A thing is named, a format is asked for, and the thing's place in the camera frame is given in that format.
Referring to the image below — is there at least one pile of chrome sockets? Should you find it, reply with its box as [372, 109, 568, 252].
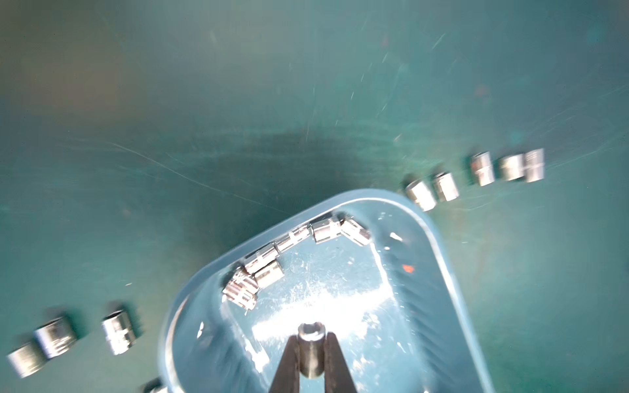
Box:
[222, 213, 373, 311]

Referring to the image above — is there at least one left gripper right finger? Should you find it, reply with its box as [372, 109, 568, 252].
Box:
[324, 332, 357, 393]

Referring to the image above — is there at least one green table mat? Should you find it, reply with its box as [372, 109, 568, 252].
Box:
[1, 1, 628, 392]

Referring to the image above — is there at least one clear plastic storage box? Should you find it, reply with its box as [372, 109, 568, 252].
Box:
[157, 189, 494, 392]

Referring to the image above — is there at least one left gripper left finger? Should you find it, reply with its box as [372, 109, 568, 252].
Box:
[269, 335, 300, 393]

